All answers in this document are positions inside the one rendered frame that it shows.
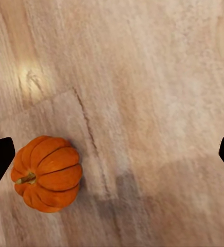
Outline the pumpkin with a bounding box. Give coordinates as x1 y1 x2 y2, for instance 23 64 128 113
11 135 83 214

